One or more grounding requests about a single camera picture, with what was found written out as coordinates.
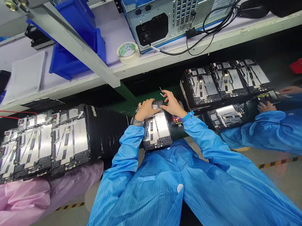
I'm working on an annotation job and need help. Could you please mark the person's right hand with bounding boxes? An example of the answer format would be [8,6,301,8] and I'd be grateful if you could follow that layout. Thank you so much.
[159,89,188,119]

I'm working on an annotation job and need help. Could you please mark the person's left hand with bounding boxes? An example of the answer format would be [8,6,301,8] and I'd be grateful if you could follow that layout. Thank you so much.
[134,98,163,122]

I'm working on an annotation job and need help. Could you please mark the black tablet with silver plate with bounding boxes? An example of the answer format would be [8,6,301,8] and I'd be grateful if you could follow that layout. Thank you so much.
[140,100,174,152]

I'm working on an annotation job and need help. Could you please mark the small black meter red display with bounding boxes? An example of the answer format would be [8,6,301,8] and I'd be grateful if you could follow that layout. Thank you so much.
[170,114,184,127]

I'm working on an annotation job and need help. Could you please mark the white shelf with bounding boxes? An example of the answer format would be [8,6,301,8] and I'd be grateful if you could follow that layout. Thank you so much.
[0,0,302,121]

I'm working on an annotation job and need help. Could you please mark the black tablet with bright plate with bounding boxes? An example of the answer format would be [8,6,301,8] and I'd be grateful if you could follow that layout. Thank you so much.
[205,103,248,131]

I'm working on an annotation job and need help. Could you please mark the row of black tablet stacks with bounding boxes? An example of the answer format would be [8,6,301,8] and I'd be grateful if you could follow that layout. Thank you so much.
[179,58,275,113]

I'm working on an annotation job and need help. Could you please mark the roll of masking tape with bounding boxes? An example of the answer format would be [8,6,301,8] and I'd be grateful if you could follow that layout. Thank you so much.
[116,41,141,65]

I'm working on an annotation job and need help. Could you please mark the person's body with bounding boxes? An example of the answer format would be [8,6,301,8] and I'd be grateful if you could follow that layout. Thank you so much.
[78,132,302,226]

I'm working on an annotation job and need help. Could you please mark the silver computer tower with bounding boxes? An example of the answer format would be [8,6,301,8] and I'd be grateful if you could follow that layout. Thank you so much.
[112,0,244,56]

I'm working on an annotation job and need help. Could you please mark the large stack of black tablets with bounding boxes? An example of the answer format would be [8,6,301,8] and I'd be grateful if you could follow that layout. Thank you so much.
[0,102,131,186]

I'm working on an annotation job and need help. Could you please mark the blue plastic bins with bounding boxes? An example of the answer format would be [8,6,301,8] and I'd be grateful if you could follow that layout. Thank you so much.
[25,0,108,82]

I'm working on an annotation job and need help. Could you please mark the black vent grille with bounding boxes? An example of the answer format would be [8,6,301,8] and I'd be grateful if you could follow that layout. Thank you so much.
[20,97,66,109]

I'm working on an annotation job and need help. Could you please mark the white foam sheet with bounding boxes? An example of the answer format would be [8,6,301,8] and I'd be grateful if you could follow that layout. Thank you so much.
[3,51,50,100]

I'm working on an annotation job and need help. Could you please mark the black device on shelf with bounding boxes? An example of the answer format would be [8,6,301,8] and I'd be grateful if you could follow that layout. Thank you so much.
[24,22,56,51]

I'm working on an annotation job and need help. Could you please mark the black monitor base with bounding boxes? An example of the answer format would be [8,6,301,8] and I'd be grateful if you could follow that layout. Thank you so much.
[236,0,302,20]

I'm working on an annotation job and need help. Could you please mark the black cables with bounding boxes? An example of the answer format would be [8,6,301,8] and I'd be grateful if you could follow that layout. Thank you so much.
[146,0,250,58]

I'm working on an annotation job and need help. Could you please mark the grey metal shelf post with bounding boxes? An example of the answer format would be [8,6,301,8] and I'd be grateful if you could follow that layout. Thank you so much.
[4,0,121,93]

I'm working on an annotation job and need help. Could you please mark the red cable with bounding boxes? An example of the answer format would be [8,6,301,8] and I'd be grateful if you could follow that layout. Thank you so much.
[0,107,38,120]

